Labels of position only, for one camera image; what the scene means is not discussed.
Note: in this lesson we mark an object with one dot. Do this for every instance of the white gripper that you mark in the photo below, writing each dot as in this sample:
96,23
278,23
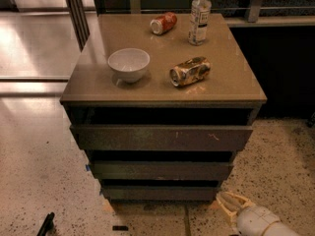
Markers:
256,218

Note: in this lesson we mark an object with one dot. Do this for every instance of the drawer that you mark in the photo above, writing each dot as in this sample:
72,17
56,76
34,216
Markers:
161,170
161,138
147,193

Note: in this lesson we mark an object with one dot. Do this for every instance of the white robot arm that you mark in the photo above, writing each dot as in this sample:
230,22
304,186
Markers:
280,230

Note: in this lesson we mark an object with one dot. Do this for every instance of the bottom drawer front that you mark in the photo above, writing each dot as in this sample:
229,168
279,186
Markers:
147,193

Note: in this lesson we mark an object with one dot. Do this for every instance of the brown three-drawer cabinet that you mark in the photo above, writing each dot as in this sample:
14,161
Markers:
229,96

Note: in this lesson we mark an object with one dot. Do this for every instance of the top drawer front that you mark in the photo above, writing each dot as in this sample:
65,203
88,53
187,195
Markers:
161,138

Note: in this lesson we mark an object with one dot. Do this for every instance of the black tape floor marker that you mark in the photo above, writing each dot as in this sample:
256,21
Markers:
120,228

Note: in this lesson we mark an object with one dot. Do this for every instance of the gold crushed soda can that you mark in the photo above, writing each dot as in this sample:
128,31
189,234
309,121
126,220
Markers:
190,72

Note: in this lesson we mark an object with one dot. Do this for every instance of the blue tape piece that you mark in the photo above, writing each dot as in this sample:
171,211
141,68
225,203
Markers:
88,167

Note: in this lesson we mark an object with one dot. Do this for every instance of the white ceramic bowl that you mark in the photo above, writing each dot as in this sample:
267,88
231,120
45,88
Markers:
129,64

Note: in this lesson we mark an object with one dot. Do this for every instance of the black object on floor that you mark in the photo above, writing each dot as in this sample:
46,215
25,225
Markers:
47,225

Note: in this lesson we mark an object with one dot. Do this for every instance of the red soda can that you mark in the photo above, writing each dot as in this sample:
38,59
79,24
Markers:
163,23

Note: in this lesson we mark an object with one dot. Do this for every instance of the clear plastic water bottle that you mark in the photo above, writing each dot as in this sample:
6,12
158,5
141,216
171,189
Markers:
199,17

